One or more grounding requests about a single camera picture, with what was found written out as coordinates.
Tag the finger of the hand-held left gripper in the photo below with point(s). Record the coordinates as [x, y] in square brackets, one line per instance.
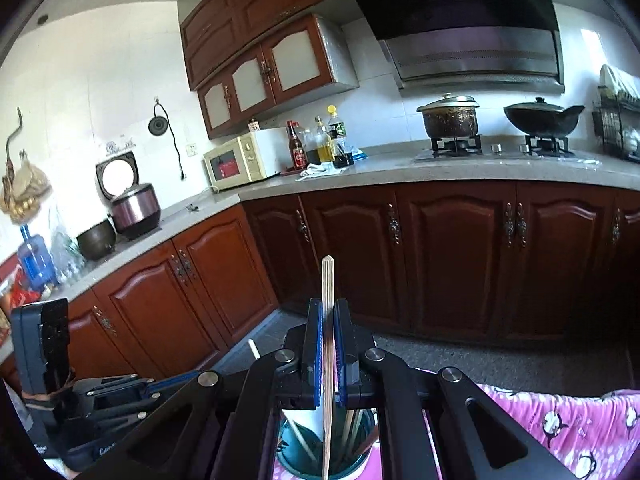
[160, 385]
[127, 417]

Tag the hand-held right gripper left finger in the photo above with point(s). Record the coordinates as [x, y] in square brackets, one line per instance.
[312, 360]

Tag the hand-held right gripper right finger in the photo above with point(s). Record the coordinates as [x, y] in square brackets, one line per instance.
[342, 360]

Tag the wooden chopstick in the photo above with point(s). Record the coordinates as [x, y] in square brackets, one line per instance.
[358, 427]
[369, 445]
[348, 430]
[302, 442]
[327, 285]

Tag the teal plastic cup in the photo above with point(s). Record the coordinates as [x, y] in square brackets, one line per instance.
[300, 460]

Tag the red food packets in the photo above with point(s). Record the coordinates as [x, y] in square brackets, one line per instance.
[12, 300]

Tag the blue water jug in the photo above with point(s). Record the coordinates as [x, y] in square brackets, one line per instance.
[36, 260]

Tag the brown wooden base cabinet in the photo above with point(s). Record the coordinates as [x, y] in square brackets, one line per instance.
[450, 255]
[165, 300]

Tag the clear plastic bags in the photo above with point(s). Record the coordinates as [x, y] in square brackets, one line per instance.
[67, 250]

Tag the dark round metal pot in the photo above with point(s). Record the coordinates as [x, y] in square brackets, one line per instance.
[96, 242]

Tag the hanging dried food bundle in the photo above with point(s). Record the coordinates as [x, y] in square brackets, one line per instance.
[22, 185]

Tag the purple rice cooker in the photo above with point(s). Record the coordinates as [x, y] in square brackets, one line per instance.
[135, 210]

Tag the white cloth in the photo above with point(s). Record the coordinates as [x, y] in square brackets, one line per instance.
[320, 171]

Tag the grey stone countertop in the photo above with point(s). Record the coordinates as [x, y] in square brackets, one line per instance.
[400, 169]

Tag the red label sauce bottle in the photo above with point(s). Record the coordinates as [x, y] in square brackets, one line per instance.
[297, 152]

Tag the blue packet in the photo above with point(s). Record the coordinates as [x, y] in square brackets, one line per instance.
[358, 152]

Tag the cream microwave oven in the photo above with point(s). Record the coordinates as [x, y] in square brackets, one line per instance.
[235, 162]

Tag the clear glass bottle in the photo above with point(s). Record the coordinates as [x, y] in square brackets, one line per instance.
[309, 147]

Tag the dark yellow cap bottle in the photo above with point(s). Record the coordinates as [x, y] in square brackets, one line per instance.
[341, 145]

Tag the yellow cooking oil bottle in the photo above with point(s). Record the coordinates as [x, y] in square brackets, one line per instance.
[324, 145]

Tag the pink penguin printed blanket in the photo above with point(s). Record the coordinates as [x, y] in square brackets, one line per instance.
[550, 430]

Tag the gas stove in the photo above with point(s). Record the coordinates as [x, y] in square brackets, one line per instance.
[500, 152]

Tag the lidded cooking pot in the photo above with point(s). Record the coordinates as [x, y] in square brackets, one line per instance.
[450, 120]

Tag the black wok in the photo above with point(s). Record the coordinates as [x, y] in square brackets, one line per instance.
[540, 117]

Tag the black range hood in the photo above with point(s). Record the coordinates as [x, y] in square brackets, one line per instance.
[465, 25]

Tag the black dish rack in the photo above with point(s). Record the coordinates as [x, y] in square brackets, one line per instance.
[617, 120]

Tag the small wall ornament shelf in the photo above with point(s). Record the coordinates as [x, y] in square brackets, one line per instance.
[120, 147]

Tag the white wall socket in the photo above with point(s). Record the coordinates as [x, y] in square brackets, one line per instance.
[191, 150]

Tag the glass door wall cabinet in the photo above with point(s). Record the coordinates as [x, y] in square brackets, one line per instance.
[300, 65]

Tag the brown wooden wall cabinet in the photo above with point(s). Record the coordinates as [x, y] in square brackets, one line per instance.
[235, 5]

